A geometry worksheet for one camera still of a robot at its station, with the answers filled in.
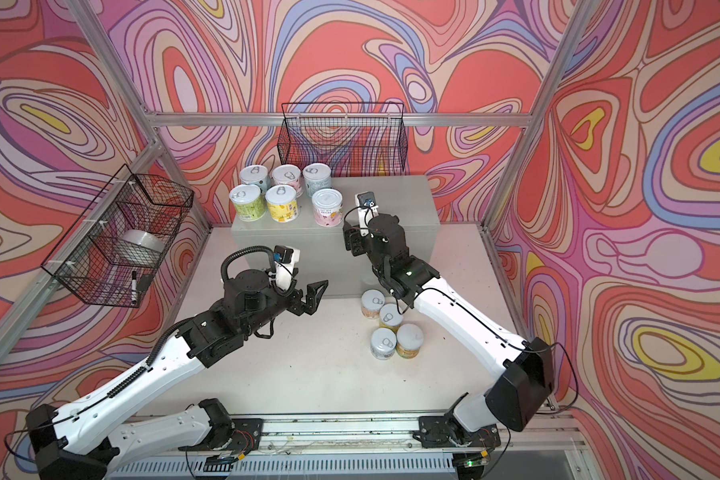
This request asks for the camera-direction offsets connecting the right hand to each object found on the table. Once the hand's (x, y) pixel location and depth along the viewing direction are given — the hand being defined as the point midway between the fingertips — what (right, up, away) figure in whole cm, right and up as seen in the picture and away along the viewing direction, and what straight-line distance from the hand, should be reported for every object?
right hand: (361, 224), depth 74 cm
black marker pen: (-56, -16, -2) cm, 58 cm away
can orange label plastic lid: (+13, -31, +8) cm, 35 cm away
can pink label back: (+3, -22, +17) cm, 28 cm away
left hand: (-10, -13, -5) cm, 17 cm away
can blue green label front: (+6, -33, +8) cm, 35 cm away
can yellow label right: (+9, -27, +14) cm, 31 cm away
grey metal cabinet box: (-10, -7, -2) cm, 13 cm away
